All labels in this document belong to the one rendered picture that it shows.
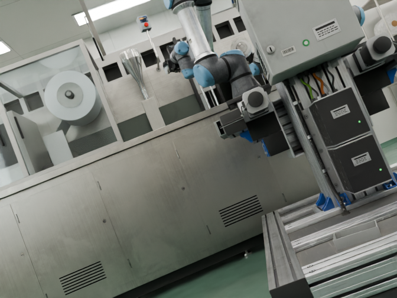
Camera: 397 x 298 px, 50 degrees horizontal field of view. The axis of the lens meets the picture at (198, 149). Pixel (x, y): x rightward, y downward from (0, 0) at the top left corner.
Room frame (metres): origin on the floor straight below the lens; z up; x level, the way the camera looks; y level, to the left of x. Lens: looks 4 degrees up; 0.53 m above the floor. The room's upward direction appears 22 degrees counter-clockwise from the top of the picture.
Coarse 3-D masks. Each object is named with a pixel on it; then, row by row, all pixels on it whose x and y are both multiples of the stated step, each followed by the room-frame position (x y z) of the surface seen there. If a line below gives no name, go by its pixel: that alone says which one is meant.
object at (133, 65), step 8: (136, 56) 2.81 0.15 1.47; (128, 64) 2.81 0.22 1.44; (136, 64) 2.81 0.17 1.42; (136, 72) 2.82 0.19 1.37; (136, 80) 2.84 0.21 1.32; (144, 88) 2.84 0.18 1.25; (144, 96) 2.84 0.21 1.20; (144, 104) 2.81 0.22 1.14; (152, 104) 2.82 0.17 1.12; (152, 112) 2.82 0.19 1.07; (152, 120) 2.81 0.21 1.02; (160, 120) 2.82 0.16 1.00; (152, 128) 2.81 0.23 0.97
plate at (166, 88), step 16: (224, 48) 3.15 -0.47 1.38; (160, 64) 3.10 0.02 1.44; (128, 80) 3.07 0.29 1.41; (144, 80) 3.08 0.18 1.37; (160, 80) 3.09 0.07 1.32; (176, 80) 3.11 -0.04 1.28; (112, 96) 3.06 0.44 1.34; (128, 96) 3.07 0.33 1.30; (160, 96) 3.09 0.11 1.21; (176, 96) 3.10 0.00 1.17; (128, 112) 3.06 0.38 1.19; (144, 112) 3.07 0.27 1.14
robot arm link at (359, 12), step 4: (356, 8) 2.02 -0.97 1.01; (360, 8) 2.03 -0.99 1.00; (356, 12) 2.00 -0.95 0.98; (360, 12) 2.01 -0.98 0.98; (364, 12) 2.03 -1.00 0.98; (356, 16) 2.00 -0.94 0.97; (360, 16) 2.01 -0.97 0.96; (364, 16) 2.03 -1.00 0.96; (360, 20) 2.02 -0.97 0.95; (364, 20) 2.04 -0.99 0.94; (360, 24) 2.04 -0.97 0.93
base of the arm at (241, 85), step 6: (246, 72) 1.99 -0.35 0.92; (234, 78) 2.00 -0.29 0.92; (240, 78) 1.98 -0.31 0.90; (246, 78) 1.98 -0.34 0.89; (252, 78) 2.00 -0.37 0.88; (234, 84) 2.01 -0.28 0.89; (240, 84) 1.98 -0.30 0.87; (246, 84) 1.97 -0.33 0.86; (252, 84) 1.98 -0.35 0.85; (258, 84) 2.00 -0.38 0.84; (234, 90) 2.01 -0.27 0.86; (240, 90) 1.98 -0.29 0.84; (246, 90) 1.97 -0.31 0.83; (234, 96) 2.01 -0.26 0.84
